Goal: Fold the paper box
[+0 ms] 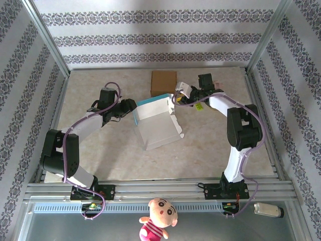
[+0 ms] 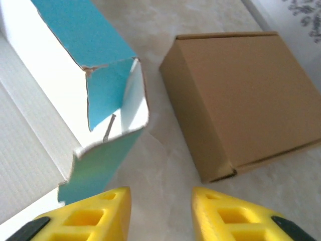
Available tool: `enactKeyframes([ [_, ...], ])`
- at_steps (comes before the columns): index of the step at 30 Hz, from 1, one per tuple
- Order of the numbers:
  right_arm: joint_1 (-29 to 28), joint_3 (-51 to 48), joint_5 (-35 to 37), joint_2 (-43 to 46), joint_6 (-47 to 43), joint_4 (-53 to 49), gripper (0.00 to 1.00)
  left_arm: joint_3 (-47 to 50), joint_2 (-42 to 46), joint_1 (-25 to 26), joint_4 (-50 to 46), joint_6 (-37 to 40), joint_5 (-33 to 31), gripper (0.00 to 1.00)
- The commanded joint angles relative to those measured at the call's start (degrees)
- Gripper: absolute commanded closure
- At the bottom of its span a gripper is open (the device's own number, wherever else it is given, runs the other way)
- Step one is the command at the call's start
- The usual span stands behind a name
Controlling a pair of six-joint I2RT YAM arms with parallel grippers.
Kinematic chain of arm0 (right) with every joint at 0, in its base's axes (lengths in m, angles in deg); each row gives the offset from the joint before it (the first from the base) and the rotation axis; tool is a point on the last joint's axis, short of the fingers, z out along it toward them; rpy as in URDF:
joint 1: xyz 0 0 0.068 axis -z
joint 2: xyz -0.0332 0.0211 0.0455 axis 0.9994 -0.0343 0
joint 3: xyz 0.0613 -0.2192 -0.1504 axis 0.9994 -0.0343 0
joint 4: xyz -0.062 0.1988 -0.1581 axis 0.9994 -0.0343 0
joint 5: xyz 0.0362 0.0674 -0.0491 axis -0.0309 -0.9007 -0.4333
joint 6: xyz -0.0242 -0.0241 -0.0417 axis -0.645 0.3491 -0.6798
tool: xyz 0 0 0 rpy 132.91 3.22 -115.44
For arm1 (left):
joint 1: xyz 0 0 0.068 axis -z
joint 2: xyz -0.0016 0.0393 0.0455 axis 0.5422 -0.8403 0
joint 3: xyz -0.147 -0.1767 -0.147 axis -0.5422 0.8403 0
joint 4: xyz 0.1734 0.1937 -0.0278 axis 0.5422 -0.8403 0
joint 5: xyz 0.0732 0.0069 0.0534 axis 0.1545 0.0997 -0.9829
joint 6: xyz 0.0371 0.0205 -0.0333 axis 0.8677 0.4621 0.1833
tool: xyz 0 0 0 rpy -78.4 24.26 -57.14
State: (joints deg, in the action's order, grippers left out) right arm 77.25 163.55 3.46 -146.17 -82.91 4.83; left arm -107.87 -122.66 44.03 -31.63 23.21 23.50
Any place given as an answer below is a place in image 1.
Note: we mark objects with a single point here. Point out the brown cardboard box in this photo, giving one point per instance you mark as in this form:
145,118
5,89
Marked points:
163,82

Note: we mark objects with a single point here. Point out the white and teal paper box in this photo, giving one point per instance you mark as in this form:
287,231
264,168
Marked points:
158,125

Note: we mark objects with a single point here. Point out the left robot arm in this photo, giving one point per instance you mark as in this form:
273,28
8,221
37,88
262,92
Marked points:
57,155

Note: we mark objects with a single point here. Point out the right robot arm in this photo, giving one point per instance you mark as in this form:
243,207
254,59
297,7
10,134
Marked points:
243,130

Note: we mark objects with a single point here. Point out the green toy brick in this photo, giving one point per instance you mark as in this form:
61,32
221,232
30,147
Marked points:
199,107

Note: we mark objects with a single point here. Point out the plush doll striped shirt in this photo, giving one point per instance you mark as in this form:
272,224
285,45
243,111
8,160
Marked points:
160,213

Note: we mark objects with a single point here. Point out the silver cylindrical device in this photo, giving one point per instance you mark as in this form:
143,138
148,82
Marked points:
267,209

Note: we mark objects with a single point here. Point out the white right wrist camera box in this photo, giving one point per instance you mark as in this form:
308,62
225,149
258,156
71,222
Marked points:
183,88

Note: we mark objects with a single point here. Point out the thin aluminium wall rail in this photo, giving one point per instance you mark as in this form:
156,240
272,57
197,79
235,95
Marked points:
113,67

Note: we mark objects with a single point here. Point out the aluminium right side rail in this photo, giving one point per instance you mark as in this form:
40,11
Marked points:
252,88

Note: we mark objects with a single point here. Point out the aluminium left side rail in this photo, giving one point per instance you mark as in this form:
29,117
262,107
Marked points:
54,125

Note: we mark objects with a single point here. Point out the aluminium right frame post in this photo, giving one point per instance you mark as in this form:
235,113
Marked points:
265,37

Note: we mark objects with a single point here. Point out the aluminium frame post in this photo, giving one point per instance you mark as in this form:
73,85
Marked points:
47,40
265,37

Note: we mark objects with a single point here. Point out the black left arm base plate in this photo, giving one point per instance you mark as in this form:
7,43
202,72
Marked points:
110,192

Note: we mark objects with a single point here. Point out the long aluminium base rail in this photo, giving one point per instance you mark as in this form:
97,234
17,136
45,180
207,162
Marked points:
160,188

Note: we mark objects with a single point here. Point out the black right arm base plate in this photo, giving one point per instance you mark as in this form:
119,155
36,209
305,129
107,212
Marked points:
212,192

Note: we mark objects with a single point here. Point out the aluminium left frame post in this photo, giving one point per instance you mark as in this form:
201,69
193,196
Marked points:
47,40

